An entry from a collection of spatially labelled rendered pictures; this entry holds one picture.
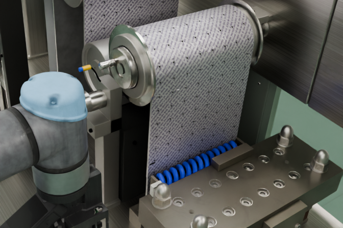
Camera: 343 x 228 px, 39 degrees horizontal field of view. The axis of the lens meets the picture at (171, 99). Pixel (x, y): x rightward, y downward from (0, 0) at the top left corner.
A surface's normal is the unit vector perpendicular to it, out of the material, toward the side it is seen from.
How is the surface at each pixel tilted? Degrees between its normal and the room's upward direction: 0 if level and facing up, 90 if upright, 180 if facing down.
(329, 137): 0
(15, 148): 64
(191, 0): 90
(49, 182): 90
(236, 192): 0
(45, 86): 1
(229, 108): 90
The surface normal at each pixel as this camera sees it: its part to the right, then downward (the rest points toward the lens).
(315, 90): -0.80, 0.29
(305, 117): 0.07, -0.82
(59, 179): 0.15, 0.58
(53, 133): 0.65, 0.08
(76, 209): 0.59, 0.48
